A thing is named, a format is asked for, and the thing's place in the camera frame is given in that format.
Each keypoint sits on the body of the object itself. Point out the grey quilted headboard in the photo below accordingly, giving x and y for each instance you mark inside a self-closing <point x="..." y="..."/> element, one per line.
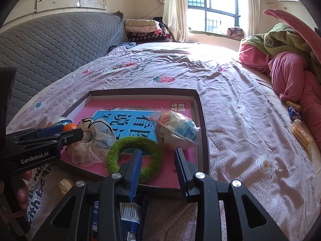
<point x="50" y="50"/>

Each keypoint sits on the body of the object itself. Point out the small blue snack packet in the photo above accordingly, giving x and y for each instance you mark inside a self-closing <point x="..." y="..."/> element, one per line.
<point x="295" y="115"/>

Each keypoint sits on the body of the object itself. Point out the blue tissue packet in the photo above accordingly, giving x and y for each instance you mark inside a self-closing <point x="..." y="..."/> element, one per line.
<point x="129" y="213"/>

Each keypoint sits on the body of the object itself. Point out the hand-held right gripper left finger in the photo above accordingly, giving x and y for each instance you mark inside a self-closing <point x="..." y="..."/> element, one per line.
<point x="135" y="170"/>

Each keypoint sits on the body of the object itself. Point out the white blue plastic-wrapped ball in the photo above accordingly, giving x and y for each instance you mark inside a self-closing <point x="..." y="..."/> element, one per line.
<point x="175" y="130"/>

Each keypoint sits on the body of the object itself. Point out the barred window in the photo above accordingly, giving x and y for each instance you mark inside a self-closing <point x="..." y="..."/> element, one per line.
<point x="215" y="5"/>

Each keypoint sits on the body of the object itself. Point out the person's left hand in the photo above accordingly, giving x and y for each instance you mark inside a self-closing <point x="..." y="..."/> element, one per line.
<point x="23" y="189"/>

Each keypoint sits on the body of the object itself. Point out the green blanket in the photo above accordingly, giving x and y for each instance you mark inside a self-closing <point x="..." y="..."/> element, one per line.
<point x="283" y="37"/>

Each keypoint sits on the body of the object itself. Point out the large pink cushion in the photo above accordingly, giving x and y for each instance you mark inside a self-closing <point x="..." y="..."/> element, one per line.
<point x="293" y="20"/>

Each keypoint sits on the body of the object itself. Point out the dark checkered folded blanket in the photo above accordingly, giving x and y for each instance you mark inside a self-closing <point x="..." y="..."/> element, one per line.
<point x="148" y="37"/>

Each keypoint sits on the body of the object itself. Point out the orange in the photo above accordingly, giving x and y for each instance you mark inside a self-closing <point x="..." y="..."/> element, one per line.
<point x="70" y="127"/>

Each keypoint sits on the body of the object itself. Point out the wrapped round snack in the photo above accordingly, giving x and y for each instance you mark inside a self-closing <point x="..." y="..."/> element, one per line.
<point x="65" y="186"/>

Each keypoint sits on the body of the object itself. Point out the printed strawberry bedsheet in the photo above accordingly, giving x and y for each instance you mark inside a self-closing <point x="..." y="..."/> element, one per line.
<point x="238" y="155"/>

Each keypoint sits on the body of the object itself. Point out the pink blanket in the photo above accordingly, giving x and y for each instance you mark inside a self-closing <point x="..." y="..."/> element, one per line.
<point x="291" y="75"/>

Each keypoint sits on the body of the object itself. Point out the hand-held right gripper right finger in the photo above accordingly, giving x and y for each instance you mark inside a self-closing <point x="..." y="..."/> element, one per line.
<point x="180" y="170"/>

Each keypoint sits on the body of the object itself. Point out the cream curtain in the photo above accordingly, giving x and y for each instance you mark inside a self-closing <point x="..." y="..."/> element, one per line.
<point x="250" y="7"/>
<point x="175" y="10"/>

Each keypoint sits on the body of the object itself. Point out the cream folded blanket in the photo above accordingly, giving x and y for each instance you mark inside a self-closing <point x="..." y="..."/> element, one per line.
<point x="140" y="25"/>

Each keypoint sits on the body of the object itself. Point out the yellow snack bar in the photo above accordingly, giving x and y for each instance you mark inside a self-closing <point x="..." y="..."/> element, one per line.
<point x="302" y="135"/>
<point x="293" y="104"/>

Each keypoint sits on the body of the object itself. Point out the patterned blanket on windowsill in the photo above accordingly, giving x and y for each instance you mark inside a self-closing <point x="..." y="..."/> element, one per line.
<point x="235" y="32"/>

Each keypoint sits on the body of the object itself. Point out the shallow cardboard box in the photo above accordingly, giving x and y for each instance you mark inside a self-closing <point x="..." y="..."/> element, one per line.
<point x="203" y="140"/>

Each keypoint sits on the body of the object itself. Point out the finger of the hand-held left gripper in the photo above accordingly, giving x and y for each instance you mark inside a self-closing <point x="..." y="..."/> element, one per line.
<point x="50" y="130"/>
<point x="72" y="135"/>

